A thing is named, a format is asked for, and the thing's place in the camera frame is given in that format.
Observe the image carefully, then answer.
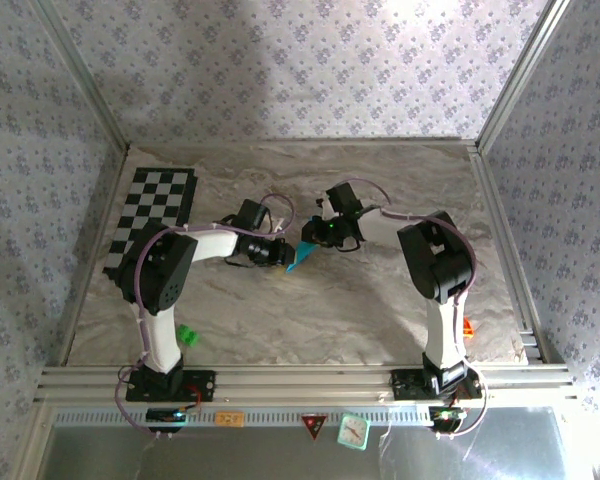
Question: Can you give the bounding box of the blue cloth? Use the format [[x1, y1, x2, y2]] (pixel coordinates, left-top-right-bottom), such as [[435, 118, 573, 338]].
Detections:
[[284, 239, 319, 276]]

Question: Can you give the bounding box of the mint green square clock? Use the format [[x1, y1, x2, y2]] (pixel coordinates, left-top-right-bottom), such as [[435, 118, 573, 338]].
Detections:
[[336, 413, 371, 451]]

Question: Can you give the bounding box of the green toy brick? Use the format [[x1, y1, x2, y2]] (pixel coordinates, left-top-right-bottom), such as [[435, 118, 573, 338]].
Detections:
[[177, 323, 201, 347]]

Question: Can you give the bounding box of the black white chessboard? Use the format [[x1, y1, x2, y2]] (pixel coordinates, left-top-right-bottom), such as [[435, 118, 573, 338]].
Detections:
[[102, 167, 199, 286]]

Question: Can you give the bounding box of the red triangle sticker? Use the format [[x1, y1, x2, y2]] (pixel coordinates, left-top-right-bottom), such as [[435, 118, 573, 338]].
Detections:
[[300, 413, 327, 442]]

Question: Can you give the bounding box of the left controller circuit board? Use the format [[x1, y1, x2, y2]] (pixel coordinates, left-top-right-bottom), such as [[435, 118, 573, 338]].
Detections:
[[145, 407, 189, 426]]

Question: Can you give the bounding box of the controller circuit board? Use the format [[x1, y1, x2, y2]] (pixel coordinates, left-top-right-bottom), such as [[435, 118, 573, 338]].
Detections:
[[145, 407, 189, 426], [428, 405, 467, 432]]

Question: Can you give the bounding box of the shiny metal panel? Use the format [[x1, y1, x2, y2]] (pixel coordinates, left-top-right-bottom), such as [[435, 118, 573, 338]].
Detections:
[[34, 407, 566, 480]]

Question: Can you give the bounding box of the right controller circuit board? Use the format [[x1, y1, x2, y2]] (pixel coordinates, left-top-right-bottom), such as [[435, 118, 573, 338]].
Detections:
[[428, 405, 467, 432]]

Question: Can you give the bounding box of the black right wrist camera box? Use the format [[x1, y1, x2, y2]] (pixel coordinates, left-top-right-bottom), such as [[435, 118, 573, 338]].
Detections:
[[324, 182, 365, 216]]

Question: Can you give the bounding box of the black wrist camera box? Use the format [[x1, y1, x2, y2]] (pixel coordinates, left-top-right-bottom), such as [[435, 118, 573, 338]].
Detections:
[[324, 182, 365, 216], [234, 198, 272, 234]]

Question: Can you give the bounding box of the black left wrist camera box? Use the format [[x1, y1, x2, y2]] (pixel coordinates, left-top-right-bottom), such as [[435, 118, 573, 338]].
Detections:
[[234, 198, 272, 234]]

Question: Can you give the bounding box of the aluminium back rail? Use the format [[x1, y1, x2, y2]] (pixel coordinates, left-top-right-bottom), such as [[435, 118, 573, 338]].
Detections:
[[127, 136, 479, 149]]

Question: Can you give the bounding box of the aluminium front rail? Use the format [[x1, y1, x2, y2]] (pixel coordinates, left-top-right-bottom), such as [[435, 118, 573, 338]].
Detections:
[[33, 363, 579, 404]]

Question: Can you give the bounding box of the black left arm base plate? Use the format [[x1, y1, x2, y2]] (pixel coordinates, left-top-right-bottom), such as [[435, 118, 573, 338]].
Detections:
[[124, 368, 216, 403]]

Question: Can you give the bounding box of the grey slotted cable duct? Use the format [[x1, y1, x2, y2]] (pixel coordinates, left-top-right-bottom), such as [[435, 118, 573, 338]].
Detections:
[[52, 405, 431, 427]]

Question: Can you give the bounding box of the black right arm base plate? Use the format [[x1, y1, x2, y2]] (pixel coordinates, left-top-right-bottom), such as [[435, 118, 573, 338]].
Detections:
[[389, 368, 483, 401]]

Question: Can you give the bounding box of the aluminium side rail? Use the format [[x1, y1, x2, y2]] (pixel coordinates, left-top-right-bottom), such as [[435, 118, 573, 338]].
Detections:
[[467, 149, 554, 364], [57, 149, 131, 366]]

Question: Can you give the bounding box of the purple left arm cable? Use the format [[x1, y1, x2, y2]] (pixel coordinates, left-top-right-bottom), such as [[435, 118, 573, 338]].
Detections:
[[114, 193, 297, 441]]

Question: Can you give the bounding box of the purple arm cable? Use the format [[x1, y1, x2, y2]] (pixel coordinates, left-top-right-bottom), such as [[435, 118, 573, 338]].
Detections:
[[114, 193, 297, 441], [324, 178, 489, 441]]

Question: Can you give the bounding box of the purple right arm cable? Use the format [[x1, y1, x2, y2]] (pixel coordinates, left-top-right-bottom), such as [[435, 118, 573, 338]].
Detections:
[[324, 178, 489, 441]]

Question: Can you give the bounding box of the aluminium corner post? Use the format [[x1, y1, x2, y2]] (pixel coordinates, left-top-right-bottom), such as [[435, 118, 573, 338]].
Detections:
[[474, 0, 579, 154], [29, 0, 131, 154]]

